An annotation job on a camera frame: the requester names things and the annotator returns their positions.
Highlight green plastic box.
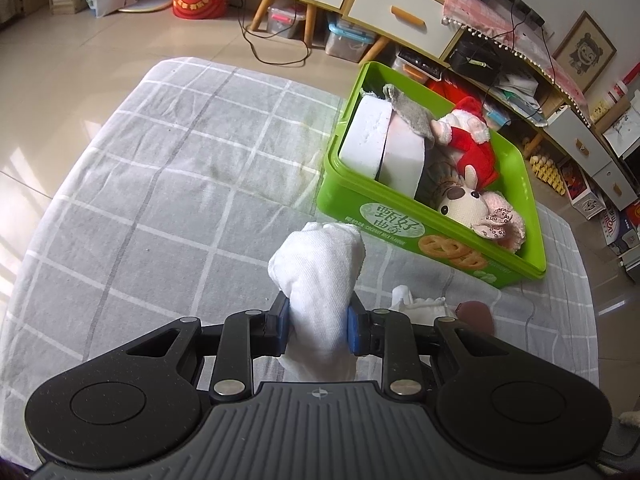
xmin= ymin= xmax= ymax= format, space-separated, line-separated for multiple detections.
xmin=316 ymin=61 xmax=547 ymax=289

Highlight mouse doll with blue dress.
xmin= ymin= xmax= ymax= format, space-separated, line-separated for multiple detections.
xmin=420 ymin=160 xmax=518 ymax=241

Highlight white cloth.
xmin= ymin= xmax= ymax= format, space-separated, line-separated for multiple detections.
xmin=268 ymin=221 xmax=366 ymax=381
xmin=390 ymin=285 xmax=458 ymax=333

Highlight framed cartoon picture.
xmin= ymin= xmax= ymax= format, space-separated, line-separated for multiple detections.
xmin=552 ymin=10 xmax=617 ymax=95

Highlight clear storage box pink contents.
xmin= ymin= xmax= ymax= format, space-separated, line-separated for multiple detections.
xmin=265 ymin=5 xmax=307 ymax=40

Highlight red flat box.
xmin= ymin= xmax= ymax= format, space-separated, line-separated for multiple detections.
xmin=430 ymin=77 xmax=473 ymax=106

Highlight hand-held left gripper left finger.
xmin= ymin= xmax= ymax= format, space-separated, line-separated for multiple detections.
xmin=121 ymin=294 xmax=292 ymax=404

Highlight black cable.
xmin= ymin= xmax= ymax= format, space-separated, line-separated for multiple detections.
xmin=239 ymin=0 xmax=321 ymax=67

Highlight white paper cup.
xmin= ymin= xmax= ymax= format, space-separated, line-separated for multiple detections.
xmin=592 ymin=79 xmax=628 ymax=121

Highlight grey checked blanket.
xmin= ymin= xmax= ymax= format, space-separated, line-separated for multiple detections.
xmin=0 ymin=56 xmax=601 ymax=471

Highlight santa plush doll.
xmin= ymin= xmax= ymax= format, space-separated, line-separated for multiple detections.
xmin=430 ymin=96 xmax=501 ymax=191

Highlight white sponge block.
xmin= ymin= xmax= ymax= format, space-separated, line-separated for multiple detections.
xmin=340 ymin=95 xmax=396 ymax=180

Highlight round white board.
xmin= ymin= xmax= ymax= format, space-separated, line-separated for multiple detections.
xmin=117 ymin=0 xmax=176 ymax=13

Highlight grey-green towel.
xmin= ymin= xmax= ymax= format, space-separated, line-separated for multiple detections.
xmin=361 ymin=84 xmax=435 ymax=141

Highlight small clear storage box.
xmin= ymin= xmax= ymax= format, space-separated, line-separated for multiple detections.
xmin=480 ymin=100 xmax=511 ymax=131

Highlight clear box with black keyboard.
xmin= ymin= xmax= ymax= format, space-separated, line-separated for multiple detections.
xmin=392 ymin=49 xmax=443 ymax=83

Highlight white and red carton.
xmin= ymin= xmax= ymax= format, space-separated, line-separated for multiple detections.
xmin=560 ymin=160 xmax=608 ymax=220

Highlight black case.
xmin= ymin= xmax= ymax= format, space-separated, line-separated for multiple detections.
xmin=446 ymin=40 xmax=502 ymax=86

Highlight pink fringed cloth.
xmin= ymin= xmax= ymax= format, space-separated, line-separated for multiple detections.
xmin=442 ymin=0 xmax=586 ymax=106

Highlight clear storage box blue lid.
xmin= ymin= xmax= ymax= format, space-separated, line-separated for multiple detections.
xmin=325 ymin=14 xmax=376 ymax=63

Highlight long low cabinet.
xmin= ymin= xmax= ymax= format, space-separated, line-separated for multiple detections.
xmin=450 ymin=35 xmax=640 ymax=211

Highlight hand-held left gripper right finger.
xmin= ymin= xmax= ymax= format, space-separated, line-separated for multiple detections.
xmin=346 ymin=294 xmax=511 ymax=404

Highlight pink plush toy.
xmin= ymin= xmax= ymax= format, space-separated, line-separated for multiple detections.
xmin=480 ymin=191 xmax=527 ymax=253

